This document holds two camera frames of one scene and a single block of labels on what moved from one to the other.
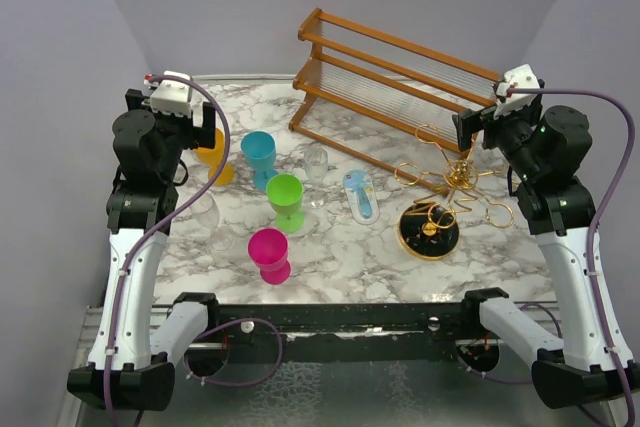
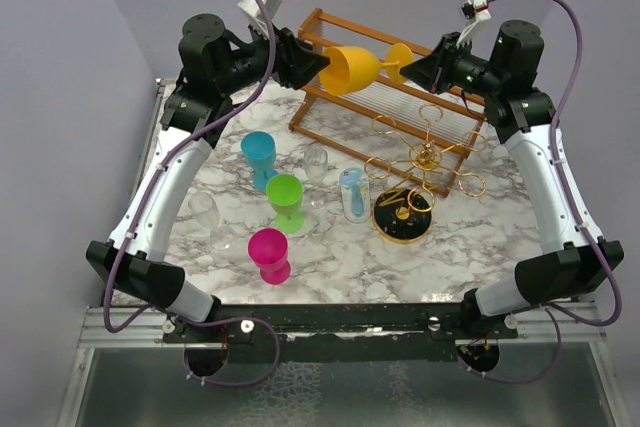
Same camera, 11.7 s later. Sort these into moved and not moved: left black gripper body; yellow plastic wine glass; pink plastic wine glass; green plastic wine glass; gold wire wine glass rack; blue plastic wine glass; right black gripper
Moved: gold wire wine glass rack; right black gripper; left black gripper body; yellow plastic wine glass
Not moved: blue plastic wine glass; pink plastic wine glass; green plastic wine glass
